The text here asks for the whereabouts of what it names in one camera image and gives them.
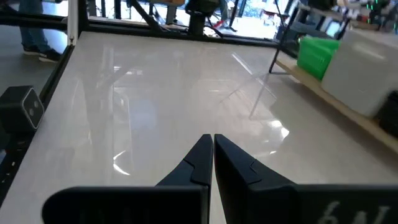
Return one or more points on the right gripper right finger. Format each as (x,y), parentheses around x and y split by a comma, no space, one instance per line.
(280,205)

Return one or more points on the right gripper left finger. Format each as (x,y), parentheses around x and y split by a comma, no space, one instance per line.
(155,205)

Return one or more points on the green perforated plastic basket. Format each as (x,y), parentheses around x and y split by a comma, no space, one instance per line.
(314,54)
(323,42)
(311,70)

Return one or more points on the black perforated plastic basket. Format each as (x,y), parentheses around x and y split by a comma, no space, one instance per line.
(390,126)
(392,98)
(391,110)

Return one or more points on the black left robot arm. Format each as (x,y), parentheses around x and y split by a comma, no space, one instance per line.
(197,21)

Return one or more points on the wooden shelf board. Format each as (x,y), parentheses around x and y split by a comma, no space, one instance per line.
(339,103)

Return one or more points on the background work desk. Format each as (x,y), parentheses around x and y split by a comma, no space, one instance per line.
(314,28)

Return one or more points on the person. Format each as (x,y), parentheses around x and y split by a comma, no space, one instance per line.
(32,34)

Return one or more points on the black metal shelf end frame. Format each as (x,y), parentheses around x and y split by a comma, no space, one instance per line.
(280,46)

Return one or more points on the black table-level camera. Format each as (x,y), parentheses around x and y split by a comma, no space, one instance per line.
(15,109)

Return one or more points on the white vertical post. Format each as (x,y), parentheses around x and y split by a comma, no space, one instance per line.
(73,21)

